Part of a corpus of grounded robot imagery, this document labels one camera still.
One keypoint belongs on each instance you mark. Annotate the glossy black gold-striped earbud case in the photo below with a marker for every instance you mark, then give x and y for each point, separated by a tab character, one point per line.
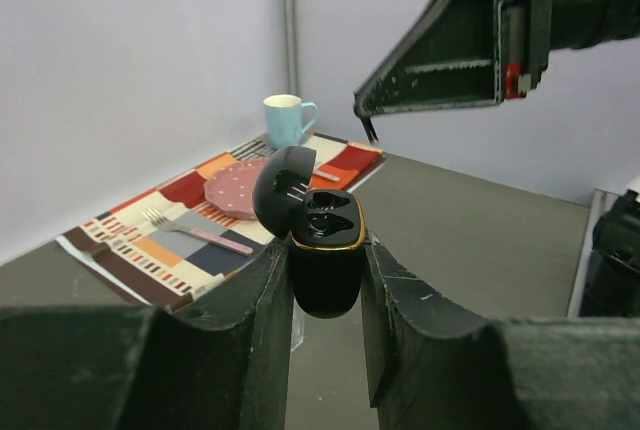
324	230

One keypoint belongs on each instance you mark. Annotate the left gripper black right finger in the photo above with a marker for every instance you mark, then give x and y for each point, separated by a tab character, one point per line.
433	364

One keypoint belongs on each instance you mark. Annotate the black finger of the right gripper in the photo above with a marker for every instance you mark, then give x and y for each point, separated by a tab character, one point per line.
451	57

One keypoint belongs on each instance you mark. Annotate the pink polka-dot plate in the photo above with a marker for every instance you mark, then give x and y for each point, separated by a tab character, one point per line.
230	189

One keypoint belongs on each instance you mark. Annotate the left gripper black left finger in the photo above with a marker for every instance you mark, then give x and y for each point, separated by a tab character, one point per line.
75	354

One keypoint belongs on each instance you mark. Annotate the pink-handled metal fork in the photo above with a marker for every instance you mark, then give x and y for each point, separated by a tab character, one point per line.
161	222

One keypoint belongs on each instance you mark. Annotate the colourful patchwork placemat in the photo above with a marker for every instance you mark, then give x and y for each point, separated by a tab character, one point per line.
168	269

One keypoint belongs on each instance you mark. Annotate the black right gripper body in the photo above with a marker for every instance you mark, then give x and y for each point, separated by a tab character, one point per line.
529	30

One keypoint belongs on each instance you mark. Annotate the light blue mug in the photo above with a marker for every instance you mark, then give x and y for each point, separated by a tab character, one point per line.
288	118

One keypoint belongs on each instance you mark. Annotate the clear plastic cup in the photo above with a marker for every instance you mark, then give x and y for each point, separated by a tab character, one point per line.
298	328

